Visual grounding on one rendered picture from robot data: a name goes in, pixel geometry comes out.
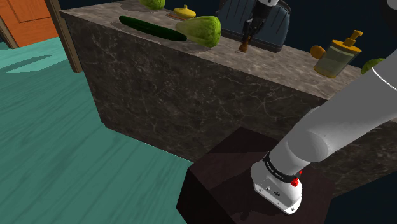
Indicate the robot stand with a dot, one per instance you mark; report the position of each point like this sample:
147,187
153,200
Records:
229,173

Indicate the yellow pump soap dispenser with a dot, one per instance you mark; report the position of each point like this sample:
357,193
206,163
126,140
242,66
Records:
336,60

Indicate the orange fruit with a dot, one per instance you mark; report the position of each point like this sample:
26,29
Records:
317,52

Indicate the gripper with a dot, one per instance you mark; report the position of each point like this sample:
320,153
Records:
258,16

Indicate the dark grey toaster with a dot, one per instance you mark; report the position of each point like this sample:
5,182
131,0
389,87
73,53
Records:
276,28

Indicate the dark green cucumber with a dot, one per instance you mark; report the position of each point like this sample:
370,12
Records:
152,28

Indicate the yellow squash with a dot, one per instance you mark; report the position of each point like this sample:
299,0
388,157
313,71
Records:
185,12

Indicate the large green lettuce head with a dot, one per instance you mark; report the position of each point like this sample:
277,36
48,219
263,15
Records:
201,30

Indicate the orange wooden door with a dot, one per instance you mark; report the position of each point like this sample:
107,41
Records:
28,18

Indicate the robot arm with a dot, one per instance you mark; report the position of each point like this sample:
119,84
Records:
341,118

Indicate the thin brown stick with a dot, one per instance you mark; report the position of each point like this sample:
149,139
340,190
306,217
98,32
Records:
173,16

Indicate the small brown wooden tool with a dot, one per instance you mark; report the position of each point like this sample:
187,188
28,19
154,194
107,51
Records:
244,46

